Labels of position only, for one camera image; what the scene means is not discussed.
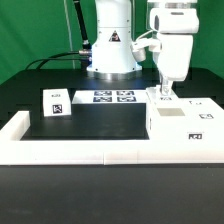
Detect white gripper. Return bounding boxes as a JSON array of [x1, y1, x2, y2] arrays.
[[150, 8, 199, 94]]

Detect white cabinet door panel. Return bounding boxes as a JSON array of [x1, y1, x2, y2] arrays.
[[181, 98, 224, 127], [146, 85, 179, 104]]

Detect white cabinet body box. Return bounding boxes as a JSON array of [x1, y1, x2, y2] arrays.
[[145, 97, 224, 151]]

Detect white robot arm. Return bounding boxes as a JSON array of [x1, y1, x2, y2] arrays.
[[87, 0, 199, 95]]

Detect white tagged cabinet top block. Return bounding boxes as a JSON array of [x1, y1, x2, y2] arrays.
[[43, 89, 71, 117]]

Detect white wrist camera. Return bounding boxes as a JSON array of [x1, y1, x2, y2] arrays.
[[130, 30, 161, 62]]

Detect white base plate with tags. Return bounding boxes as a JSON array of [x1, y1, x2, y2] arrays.
[[72, 90, 147, 104]]

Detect black corrugated hose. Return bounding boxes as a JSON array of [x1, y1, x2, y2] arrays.
[[73, 0, 92, 51]]

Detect black cable bundle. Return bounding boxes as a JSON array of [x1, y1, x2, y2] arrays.
[[25, 49, 93, 70]]

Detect white U-shaped fence frame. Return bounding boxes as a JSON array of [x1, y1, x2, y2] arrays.
[[0, 111, 224, 165]]

